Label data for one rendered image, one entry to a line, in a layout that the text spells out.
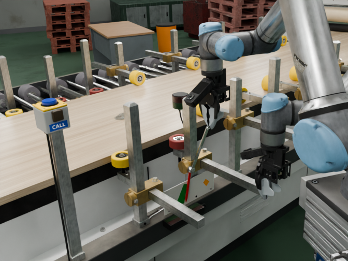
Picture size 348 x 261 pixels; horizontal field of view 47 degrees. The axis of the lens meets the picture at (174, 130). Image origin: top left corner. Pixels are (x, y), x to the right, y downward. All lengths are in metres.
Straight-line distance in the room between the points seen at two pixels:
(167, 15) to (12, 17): 3.97
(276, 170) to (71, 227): 0.65
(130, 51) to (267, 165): 4.41
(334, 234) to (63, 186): 0.74
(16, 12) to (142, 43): 6.07
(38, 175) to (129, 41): 4.20
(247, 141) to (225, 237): 0.55
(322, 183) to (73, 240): 0.75
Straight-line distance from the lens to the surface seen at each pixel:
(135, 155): 1.32
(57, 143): 1.16
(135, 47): 5.56
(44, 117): 1.10
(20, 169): 1.54
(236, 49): 1.22
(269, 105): 1.21
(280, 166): 1.28
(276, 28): 1.21
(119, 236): 1.44
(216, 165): 1.49
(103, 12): 11.28
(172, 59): 2.77
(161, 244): 1.61
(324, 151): 0.83
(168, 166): 1.75
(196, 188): 1.58
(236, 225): 2.32
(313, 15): 0.89
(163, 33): 6.94
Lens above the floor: 1.57
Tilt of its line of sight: 23 degrees down
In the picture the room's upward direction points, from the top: 3 degrees counter-clockwise
